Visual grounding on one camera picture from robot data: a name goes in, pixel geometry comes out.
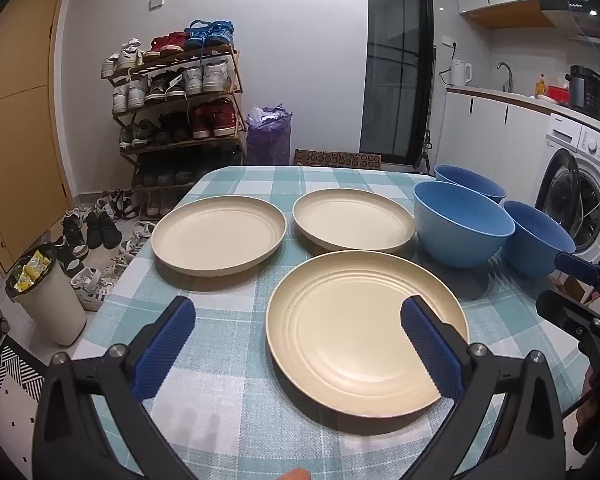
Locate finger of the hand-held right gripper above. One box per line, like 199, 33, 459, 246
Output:
536, 290, 600, 338
555, 252, 600, 301

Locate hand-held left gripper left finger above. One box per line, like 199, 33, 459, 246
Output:
31, 296, 201, 480

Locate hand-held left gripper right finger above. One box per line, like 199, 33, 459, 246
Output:
390, 296, 566, 480

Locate blue bowl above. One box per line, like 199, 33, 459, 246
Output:
413, 181, 516, 269
500, 200, 577, 279
434, 164, 507, 204

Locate beige round plate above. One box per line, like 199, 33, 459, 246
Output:
266, 250, 470, 418
292, 188, 417, 255
151, 195, 287, 277

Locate person's right hand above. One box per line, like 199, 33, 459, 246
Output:
581, 366, 600, 413

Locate teal checked tablecloth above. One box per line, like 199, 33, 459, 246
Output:
72, 165, 593, 480

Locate white trash bin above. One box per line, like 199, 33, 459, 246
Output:
5, 245, 88, 347

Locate white washing machine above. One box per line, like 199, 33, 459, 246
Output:
534, 112, 600, 267

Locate scattered pile of sneakers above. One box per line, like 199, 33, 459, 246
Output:
55, 189, 156, 311

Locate black and white rug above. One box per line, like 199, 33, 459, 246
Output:
0, 340, 48, 428

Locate white kitchen counter cabinets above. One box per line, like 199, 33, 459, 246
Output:
437, 86, 553, 191

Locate black electric cooker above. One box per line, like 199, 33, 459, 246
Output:
565, 65, 600, 122

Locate patterned cardboard box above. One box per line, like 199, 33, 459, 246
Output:
294, 149, 382, 169

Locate white electric kettle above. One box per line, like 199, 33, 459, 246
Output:
450, 59, 473, 87

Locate purple bagged bin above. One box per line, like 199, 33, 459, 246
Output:
246, 106, 293, 167

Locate range hood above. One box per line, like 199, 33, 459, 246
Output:
540, 0, 600, 48

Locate black framed glass door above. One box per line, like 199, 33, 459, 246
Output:
360, 0, 435, 165

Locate wooden shoe rack with shoes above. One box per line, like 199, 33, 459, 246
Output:
101, 19, 245, 216

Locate yellow wooden door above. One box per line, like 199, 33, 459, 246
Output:
0, 0, 73, 273

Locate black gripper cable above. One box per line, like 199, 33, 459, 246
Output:
560, 382, 600, 418

